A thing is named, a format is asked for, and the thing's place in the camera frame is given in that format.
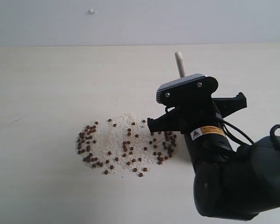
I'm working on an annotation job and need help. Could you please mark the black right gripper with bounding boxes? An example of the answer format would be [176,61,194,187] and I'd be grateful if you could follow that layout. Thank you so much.
[147,92,247,163]

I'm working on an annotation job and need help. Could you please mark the wooden paint brush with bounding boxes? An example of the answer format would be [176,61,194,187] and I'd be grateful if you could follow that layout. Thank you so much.
[175,51,186,78]

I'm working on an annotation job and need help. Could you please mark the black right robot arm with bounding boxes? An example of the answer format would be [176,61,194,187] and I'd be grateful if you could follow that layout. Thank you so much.
[147,93,280,221]

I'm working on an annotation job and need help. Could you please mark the brown pellets and white crumbs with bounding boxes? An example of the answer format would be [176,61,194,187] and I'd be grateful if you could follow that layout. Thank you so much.
[76,113,177,177]

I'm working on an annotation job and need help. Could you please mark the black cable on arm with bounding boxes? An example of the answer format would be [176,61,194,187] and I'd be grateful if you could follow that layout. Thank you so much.
[214,112,280,154]

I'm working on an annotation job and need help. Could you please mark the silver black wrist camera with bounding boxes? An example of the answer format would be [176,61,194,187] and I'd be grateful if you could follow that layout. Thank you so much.
[156,73,218,106]

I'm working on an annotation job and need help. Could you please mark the white wall hook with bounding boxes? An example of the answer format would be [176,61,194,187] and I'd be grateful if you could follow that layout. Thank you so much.
[87,9,96,14]

